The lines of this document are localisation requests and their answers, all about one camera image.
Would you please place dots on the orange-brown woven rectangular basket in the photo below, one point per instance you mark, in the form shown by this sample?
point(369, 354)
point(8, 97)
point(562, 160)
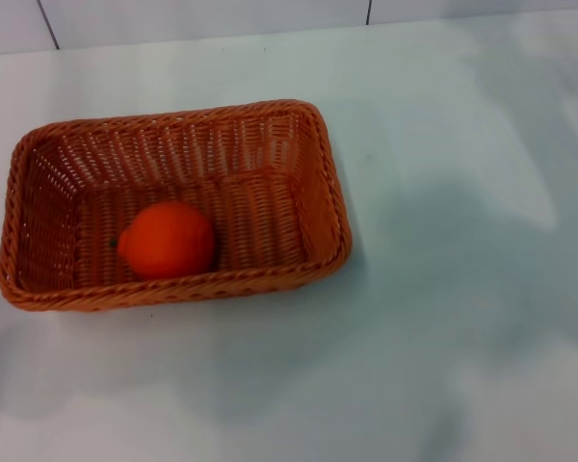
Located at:
point(250, 202)

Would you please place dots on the orange fruit with stem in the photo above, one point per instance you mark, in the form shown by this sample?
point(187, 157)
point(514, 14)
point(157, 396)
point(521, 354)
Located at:
point(166, 240)

